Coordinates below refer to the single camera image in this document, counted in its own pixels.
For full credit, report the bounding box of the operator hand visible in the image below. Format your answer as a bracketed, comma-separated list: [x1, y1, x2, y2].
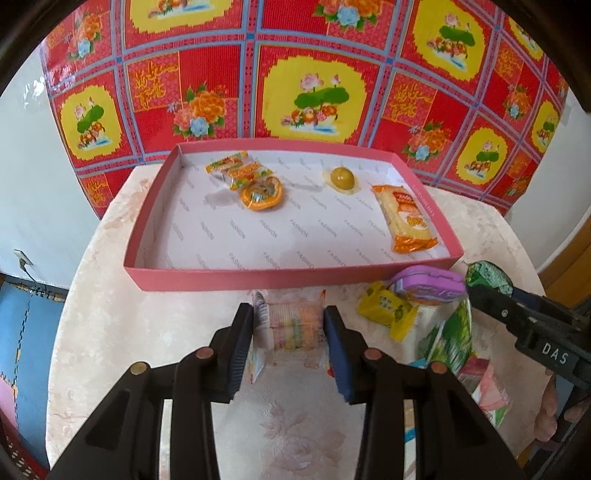
[533, 368, 591, 444]

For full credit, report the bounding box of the orange wrapped candy pack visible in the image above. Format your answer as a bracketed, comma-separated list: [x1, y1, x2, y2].
[205, 151, 273, 191]

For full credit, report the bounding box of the light green snack packet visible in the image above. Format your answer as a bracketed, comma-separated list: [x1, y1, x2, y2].
[417, 299, 473, 375]

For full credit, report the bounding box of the pink drink pouch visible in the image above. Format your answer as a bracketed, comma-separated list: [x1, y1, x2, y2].
[458, 356, 511, 429]

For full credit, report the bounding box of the dark green snack packet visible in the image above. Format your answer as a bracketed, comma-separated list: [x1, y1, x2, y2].
[465, 260, 514, 296]

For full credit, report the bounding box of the clear pastel candy pack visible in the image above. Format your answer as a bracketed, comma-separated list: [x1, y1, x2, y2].
[247, 290, 329, 384]

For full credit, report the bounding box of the blue foam floor mat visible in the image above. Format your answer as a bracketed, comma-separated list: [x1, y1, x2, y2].
[1, 279, 64, 469]

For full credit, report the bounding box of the red floral wall covering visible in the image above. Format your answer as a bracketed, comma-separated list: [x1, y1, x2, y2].
[40, 0, 568, 215]

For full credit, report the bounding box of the wall socket with cable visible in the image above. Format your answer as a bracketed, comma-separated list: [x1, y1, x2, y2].
[13, 249, 37, 283]

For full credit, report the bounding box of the orange cracker packet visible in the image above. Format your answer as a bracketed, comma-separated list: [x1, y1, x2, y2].
[372, 185, 438, 254]

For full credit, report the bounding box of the pink shallow cardboard box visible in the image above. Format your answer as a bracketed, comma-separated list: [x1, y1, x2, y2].
[123, 138, 463, 291]

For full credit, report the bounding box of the purple mint tin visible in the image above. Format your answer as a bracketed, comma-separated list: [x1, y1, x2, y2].
[389, 265, 467, 305]

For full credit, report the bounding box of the yellow candy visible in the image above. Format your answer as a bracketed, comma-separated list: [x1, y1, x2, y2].
[358, 281, 418, 342]

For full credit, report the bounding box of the round orange jelly cup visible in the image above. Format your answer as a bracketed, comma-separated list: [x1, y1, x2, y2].
[240, 176, 283, 211]

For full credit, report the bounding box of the yellow-green egg yolk pastry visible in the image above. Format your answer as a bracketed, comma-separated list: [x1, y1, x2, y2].
[322, 166, 360, 195]

